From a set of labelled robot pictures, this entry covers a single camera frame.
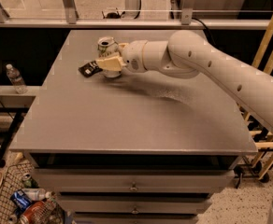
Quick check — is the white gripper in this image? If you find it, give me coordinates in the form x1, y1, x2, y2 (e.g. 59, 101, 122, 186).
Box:
96, 40, 147, 73

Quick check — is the yellow wooden frame cart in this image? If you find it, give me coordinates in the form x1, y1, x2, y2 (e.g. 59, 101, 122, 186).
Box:
235, 14, 273, 188

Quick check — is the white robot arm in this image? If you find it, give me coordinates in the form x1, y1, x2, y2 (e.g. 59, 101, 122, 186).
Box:
96, 30, 273, 133

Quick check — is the grey drawer cabinet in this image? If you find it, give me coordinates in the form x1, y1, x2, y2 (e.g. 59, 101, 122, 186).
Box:
22, 151, 243, 224

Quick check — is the grey side bench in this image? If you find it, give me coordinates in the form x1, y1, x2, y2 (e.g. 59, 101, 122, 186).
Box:
0, 86, 40, 168

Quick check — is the green white 7up can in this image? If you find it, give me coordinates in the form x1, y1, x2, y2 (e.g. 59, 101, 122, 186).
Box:
97, 35, 122, 78

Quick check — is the red soda can in basket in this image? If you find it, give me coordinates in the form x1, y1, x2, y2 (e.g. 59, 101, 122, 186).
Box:
20, 201, 50, 224

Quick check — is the black power cable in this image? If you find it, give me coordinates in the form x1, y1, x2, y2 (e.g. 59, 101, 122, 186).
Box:
191, 17, 215, 47

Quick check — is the clear plastic water bottle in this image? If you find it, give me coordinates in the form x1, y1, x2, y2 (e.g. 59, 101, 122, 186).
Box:
6, 64, 28, 94

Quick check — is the plastic bottle in basket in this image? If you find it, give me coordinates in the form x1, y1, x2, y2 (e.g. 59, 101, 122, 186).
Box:
22, 189, 52, 201

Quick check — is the black rxbar chocolate bar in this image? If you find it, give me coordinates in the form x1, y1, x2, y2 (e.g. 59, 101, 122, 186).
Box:
79, 61, 102, 77

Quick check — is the wire mesh basket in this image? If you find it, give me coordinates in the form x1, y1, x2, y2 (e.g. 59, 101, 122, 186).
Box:
0, 163, 64, 224

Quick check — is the metal window rail frame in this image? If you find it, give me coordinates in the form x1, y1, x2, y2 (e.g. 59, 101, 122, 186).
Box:
0, 0, 273, 30

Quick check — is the green can in basket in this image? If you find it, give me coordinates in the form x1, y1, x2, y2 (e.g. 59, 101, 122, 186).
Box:
22, 173, 37, 189

